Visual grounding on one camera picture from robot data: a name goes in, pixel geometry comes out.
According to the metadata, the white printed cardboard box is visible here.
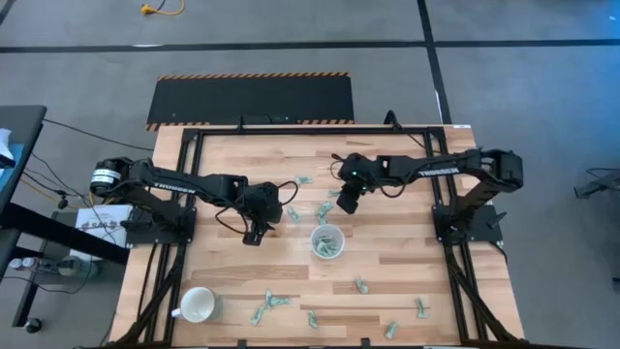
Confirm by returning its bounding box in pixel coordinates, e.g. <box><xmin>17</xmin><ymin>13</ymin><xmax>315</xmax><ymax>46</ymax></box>
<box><xmin>69</xmin><ymin>204</ymin><xmax>135</xmax><ymax>263</ymax></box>

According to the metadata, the grey power strip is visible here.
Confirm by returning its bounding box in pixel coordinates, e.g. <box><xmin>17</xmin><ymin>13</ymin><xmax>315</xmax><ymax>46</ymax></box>
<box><xmin>8</xmin><ymin>255</ymin><xmax>101</xmax><ymax>281</ymax></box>

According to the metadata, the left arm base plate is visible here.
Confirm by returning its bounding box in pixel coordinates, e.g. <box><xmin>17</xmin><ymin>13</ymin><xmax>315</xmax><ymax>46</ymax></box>
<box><xmin>124</xmin><ymin>206</ymin><xmax>199</xmax><ymax>246</ymax></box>

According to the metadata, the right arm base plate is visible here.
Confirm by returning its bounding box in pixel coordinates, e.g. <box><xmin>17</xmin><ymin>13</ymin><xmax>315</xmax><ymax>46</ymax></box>
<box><xmin>432</xmin><ymin>206</ymin><xmax>505</xmax><ymax>244</ymax></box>

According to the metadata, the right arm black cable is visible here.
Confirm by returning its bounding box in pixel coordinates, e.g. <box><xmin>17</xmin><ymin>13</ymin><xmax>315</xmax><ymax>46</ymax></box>
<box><xmin>385</xmin><ymin>110</ymin><xmax>440</xmax><ymax>155</ymax></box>

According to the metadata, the clear plastic cup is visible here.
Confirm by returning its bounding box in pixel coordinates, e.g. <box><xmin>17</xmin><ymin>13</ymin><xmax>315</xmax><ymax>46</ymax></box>
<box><xmin>310</xmin><ymin>223</ymin><xmax>347</xmax><ymax>261</ymax></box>

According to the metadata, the black hazard-striped floor mat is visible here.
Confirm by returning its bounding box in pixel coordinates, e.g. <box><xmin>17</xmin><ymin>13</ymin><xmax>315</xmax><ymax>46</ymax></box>
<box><xmin>145</xmin><ymin>72</ymin><xmax>356</xmax><ymax>132</ymax></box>

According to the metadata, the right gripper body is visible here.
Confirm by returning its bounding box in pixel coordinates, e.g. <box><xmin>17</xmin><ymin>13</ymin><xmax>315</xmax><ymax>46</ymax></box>
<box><xmin>336</xmin><ymin>151</ymin><xmax>385</xmax><ymax>194</ymax></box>

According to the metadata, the white crumpled paper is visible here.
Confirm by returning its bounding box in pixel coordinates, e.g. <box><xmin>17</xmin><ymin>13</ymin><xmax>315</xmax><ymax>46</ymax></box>
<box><xmin>0</xmin><ymin>127</ymin><xmax>16</xmax><ymax>169</ymax></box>

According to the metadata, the black side table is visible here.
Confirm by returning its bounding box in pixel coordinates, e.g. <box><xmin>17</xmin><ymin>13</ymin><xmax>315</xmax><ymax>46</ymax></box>
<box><xmin>0</xmin><ymin>105</ymin><xmax>131</xmax><ymax>329</ymax></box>

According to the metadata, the long black floor cable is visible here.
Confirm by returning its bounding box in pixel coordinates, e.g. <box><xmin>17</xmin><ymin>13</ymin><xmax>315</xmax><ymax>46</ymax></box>
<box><xmin>42</xmin><ymin>118</ymin><xmax>155</xmax><ymax>153</ymax></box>

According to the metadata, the small black box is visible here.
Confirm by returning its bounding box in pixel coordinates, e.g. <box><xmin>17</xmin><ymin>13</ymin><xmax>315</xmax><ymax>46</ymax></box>
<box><xmin>240</xmin><ymin>114</ymin><xmax>294</xmax><ymax>127</ymax></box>

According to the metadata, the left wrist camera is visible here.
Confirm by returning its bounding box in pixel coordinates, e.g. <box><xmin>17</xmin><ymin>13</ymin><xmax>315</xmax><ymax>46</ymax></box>
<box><xmin>241</xmin><ymin>226</ymin><xmax>266</xmax><ymax>247</ymax></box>

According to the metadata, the yellow extension cord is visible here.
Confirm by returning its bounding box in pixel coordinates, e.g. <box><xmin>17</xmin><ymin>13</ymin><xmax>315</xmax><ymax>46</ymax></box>
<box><xmin>139</xmin><ymin>0</ymin><xmax>187</xmax><ymax>16</ymax></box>

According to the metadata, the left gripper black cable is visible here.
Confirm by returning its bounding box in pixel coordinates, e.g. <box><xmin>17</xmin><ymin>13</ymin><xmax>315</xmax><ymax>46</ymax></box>
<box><xmin>276</xmin><ymin>180</ymin><xmax>300</xmax><ymax>207</ymax></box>

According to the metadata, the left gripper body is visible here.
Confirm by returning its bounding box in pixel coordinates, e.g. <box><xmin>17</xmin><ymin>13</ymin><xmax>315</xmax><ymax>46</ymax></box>
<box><xmin>235</xmin><ymin>181</ymin><xmax>285</xmax><ymax>228</ymax></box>

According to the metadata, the white ceramic mug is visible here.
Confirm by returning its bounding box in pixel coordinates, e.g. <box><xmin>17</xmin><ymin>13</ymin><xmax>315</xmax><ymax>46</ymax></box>
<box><xmin>170</xmin><ymin>286</ymin><xmax>218</xmax><ymax>325</ymax></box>

